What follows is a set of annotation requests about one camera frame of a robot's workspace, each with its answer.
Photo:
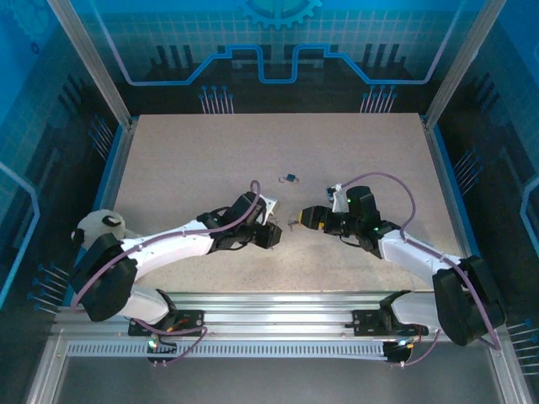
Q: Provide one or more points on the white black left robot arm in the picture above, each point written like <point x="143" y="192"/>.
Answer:
<point x="168" y="248"/>

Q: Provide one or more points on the black controller board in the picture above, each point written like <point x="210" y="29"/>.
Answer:
<point x="160" y="347"/>
<point x="398" y="351"/>

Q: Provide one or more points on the plush panda toy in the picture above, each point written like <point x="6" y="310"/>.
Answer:
<point x="99" y="223"/>

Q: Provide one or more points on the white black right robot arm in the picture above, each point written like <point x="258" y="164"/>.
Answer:
<point x="412" y="252"/>

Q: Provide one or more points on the blue table border strip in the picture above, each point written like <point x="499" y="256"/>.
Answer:
<point x="462" y="210"/>
<point x="112" y="168"/>

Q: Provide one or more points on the aluminium lower frame rail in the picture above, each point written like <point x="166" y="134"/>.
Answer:
<point x="44" y="370"/>
<point x="505" y="374"/>

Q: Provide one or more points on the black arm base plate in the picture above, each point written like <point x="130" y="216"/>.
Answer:
<point x="189" y="320"/>
<point x="370" y="322"/>

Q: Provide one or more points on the wide aluminium base rail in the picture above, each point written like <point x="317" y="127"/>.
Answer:
<point x="273" y="307"/>

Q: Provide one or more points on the aluminium frame post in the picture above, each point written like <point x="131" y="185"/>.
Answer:
<point x="97" y="71"/>
<point x="459" y="63"/>

